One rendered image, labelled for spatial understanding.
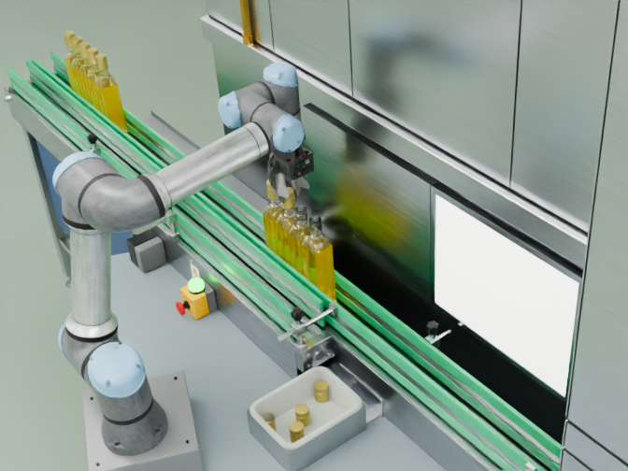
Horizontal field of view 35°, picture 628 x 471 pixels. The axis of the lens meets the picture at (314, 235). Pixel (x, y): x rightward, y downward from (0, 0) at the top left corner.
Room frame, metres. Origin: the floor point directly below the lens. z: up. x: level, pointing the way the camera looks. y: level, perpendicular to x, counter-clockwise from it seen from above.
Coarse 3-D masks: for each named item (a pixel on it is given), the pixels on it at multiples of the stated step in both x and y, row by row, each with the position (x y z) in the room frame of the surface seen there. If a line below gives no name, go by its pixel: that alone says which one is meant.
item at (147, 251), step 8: (144, 232) 2.36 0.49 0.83; (152, 232) 2.36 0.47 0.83; (128, 240) 2.32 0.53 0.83; (136, 240) 2.32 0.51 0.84; (144, 240) 2.32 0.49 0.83; (152, 240) 2.31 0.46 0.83; (160, 240) 2.31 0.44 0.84; (128, 248) 2.33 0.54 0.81; (136, 248) 2.28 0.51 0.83; (144, 248) 2.28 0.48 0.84; (152, 248) 2.29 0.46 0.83; (160, 248) 2.30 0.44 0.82; (136, 256) 2.28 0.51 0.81; (144, 256) 2.27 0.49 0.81; (152, 256) 2.29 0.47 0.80; (160, 256) 2.30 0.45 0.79; (136, 264) 2.30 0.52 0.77; (144, 264) 2.27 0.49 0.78; (152, 264) 2.28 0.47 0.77; (160, 264) 2.30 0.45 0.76; (144, 272) 2.27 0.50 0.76
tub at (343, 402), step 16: (320, 368) 1.73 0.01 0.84; (288, 384) 1.69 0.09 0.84; (304, 384) 1.71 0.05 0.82; (336, 384) 1.68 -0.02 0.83; (256, 400) 1.65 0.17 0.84; (272, 400) 1.66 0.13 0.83; (288, 400) 1.68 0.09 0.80; (304, 400) 1.70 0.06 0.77; (336, 400) 1.68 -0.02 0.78; (352, 400) 1.63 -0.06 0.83; (256, 416) 1.60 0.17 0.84; (288, 416) 1.65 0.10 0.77; (320, 416) 1.65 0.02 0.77; (336, 416) 1.64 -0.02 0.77; (272, 432) 1.54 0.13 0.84; (288, 432) 1.60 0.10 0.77; (320, 432) 1.53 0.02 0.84; (288, 448) 1.50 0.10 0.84
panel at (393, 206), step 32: (320, 128) 2.11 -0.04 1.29; (352, 128) 2.04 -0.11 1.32; (320, 160) 2.11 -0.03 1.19; (352, 160) 2.00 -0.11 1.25; (384, 160) 1.90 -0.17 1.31; (320, 192) 2.12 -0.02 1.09; (352, 192) 2.01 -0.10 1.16; (384, 192) 1.91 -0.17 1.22; (416, 192) 1.81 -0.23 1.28; (448, 192) 1.74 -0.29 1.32; (352, 224) 2.01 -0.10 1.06; (384, 224) 1.91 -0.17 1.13; (416, 224) 1.81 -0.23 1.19; (384, 256) 1.91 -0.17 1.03; (416, 256) 1.81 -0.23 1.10; (544, 256) 1.50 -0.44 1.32; (416, 288) 1.82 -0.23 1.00; (576, 320) 1.43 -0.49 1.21; (544, 384) 1.48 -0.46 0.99
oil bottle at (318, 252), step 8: (304, 240) 1.93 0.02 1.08; (312, 240) 1.92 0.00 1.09; (320, 240) 1.91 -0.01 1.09; (328, 240) 1.92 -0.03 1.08; (304, 248) 1.93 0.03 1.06; (312, 248) 1.90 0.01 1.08; (320, 248) 1.90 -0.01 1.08; (328, 248) 1.92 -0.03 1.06; (304, 256) 1.93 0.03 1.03; (312, 256) 1.90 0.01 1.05; (320, 256) 1.90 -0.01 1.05; (328, 256) 1.91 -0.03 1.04; (312, 264) 1.90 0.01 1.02; (320, 264) 1.90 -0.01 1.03; (328, 264) 1.91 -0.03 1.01; (312, 272) 1.91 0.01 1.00; (320, 272) 1.90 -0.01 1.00; (328, 272) 1.91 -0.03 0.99; (312, 280) 1.91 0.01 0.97; (320, 280) 1.90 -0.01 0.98; (328, 280) 1.91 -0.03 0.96; (320, 288) 1.90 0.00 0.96; (328, 288) 1.91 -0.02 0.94
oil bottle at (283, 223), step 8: (280, 216) 2.03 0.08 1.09; (280, 224) 2.02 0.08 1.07; (288, 224) 2.00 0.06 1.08; (280, 232) 2.02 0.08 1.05; (288, 232) 1.99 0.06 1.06; (280, 240) 2.02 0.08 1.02; (288, 240) 2.00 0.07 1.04; (280, 248) 2.03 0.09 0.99; (288, 248) 2.00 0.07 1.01; (280, 256) 2.03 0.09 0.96; (288, 256) 2.00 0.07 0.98
